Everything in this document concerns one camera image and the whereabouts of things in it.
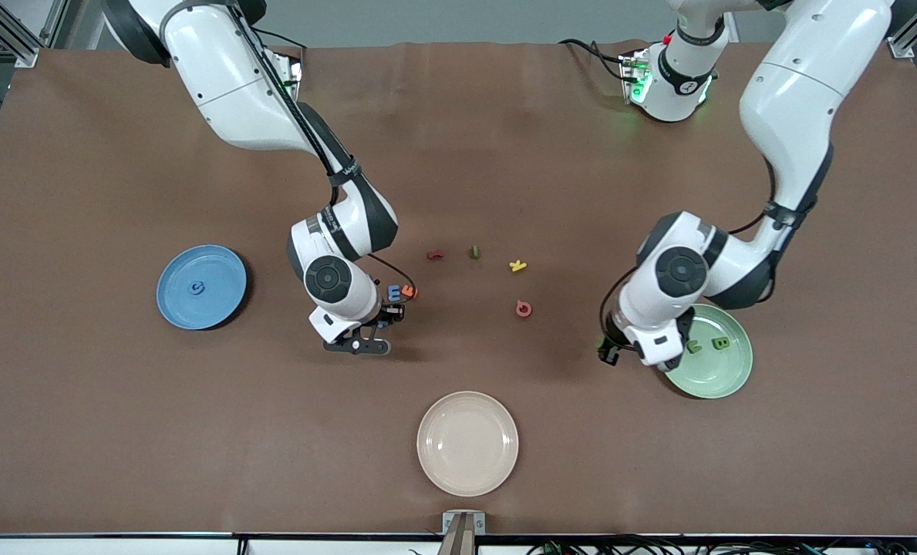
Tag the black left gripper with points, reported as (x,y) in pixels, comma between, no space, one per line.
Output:
(609,349)

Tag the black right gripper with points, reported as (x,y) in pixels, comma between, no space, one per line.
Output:
(391,311)

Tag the green foam letter B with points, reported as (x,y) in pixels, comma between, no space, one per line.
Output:
(720,343)

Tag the blue foam letter c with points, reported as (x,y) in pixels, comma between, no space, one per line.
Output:
(190,287)

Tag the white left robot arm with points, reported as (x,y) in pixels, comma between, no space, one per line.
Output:
(790,100)

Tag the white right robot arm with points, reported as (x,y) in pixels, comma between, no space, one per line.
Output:
(234,92)

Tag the orange foam letter E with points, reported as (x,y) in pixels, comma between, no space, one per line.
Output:
(409,291)

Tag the green plate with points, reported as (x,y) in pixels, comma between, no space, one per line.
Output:
(716,374)

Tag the pink foam letter Q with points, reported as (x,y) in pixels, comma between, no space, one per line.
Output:
(517,309)

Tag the beige plate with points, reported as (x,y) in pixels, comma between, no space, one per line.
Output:
(467,444)

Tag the table cover sheet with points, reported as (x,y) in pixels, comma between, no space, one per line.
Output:
(458,154)

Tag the blue plate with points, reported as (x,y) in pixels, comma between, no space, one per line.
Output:
(211,308)

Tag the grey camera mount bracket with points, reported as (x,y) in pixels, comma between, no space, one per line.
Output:
(463,532)

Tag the white table edge rail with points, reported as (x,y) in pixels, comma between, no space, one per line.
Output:
(119,546)

